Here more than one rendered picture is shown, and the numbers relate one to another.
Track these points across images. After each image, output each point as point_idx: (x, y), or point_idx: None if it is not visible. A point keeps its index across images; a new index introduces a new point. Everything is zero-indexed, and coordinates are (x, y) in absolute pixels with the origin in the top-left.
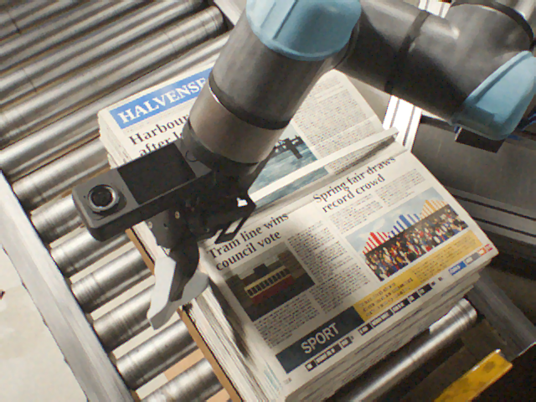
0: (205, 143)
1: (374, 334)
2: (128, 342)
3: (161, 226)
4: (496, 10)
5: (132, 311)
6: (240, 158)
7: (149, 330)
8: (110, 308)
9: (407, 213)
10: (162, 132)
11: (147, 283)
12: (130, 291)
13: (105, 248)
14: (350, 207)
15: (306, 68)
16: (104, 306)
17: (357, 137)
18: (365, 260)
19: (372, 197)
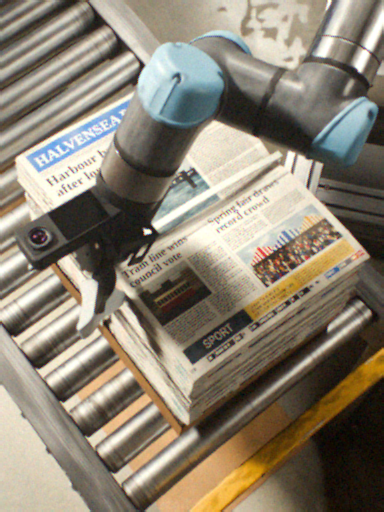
0: (115, 190)
1: (262, 330)
2: (43, 373)
3: (84, 255)
4: (334, 67)
5: (56, 332)
6: (142, 200)
7: (64, 359)
8: (21, 339)
9: (289, 229)
10: (74, 173)
11: (58, 310)
12: (40, 320)
13: (25, 276)
14: (239, 227)
15: (185, 132)
16: (13, 337)
17: (244, 164)
18: (253, 270)
19: (258, 217)
